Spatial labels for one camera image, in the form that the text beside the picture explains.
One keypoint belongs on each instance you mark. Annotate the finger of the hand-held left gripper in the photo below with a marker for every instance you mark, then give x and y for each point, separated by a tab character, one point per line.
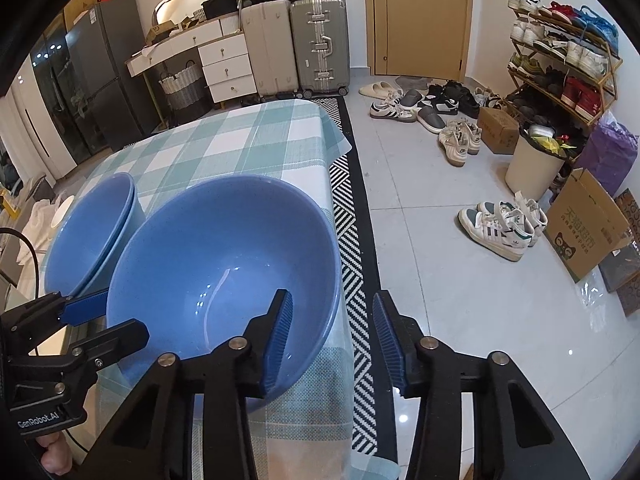
115	342
85	307

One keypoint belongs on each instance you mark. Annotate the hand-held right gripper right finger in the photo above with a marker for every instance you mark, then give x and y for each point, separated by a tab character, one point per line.
390	345

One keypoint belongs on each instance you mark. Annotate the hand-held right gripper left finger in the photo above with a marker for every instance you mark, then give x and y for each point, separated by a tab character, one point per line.
279	345

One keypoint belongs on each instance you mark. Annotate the blue bowl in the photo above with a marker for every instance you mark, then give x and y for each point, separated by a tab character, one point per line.
138	215
225	270
92	240

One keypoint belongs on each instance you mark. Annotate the person's left hand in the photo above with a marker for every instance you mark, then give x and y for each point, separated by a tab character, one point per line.
54	455

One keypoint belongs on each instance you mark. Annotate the black white striped rug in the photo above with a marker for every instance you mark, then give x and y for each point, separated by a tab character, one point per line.
357	260

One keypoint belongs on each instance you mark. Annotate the white plastic bag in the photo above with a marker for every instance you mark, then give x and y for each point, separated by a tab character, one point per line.
35	227

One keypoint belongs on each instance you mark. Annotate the small white bowl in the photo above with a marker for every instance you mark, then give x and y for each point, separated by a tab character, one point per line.
63	210

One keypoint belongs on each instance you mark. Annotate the green white high-top sneaker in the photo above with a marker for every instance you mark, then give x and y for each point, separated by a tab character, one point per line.
492	235
520	210

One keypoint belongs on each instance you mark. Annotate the black glass cabinet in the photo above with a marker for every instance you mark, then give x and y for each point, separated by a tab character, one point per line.
60	105

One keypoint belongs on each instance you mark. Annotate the white gum-sole sneaker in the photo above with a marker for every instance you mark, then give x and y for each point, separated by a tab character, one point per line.
472	135
452	147

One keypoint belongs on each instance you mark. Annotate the teal checked tablecloth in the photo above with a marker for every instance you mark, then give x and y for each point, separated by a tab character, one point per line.
240	135

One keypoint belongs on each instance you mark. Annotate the beige trash bin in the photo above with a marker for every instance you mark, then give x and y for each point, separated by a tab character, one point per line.
530	170

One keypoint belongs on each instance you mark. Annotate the grey slipper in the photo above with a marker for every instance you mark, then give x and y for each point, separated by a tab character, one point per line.
411	99
431	120

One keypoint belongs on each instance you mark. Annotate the large printed cardboard box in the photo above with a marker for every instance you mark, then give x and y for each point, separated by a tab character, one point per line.
585	225

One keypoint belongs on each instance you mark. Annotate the grey refrigerator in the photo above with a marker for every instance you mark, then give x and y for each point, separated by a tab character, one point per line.
115	75

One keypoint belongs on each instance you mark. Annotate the white black-striped sneaker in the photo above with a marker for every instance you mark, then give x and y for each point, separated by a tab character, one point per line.
392	109

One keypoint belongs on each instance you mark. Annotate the woven laundry basket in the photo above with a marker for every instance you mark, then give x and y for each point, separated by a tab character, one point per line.
182	90

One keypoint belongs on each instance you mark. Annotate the small brown cardboard box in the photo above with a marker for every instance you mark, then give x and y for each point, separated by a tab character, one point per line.
497	130

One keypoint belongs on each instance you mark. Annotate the dotted brown flat box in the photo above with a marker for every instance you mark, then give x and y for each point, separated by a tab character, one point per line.
627	260

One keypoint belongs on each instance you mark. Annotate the black shoes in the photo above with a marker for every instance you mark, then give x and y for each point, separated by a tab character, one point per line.
455	97

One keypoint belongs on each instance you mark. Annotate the beige slippers pair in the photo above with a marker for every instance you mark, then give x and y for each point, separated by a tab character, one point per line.
377	89

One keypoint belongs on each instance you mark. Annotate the grey door mat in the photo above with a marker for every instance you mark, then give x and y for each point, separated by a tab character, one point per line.
412	81

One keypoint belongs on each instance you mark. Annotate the white dresser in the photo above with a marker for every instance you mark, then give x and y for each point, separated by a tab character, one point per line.
227	65

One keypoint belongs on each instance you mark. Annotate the purple bag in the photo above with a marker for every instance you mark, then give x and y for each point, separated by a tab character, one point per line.
612	152

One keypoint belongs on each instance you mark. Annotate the beige suitcase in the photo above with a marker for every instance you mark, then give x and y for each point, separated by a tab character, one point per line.
270	50

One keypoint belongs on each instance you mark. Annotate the silver suitcase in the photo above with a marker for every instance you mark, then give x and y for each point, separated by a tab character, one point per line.
320	45

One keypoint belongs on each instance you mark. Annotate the oval mirror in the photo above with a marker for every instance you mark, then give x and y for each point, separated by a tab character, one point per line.
177	2

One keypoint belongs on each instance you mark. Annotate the wooden door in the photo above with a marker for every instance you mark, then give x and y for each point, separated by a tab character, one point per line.
420	20

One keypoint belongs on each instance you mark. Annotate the wooden shoe rack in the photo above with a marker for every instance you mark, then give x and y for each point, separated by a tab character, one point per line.
565	55

